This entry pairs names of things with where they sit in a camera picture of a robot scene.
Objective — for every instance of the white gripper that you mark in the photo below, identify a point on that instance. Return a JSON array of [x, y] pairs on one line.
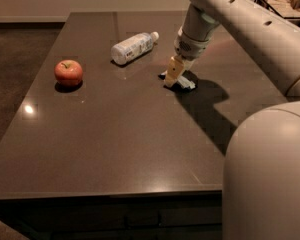
[[190, 49]]

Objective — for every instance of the white blue rxbar wrapper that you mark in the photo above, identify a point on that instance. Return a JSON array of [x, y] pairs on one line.
[[181, 81]]

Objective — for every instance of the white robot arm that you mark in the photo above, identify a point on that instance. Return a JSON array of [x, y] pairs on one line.
[[261, 177]]

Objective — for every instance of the red apple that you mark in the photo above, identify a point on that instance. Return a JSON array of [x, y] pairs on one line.
[[68, 73]]

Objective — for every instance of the clear plastic water bottle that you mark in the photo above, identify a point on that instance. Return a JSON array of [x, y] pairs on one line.
[[133, 47]]

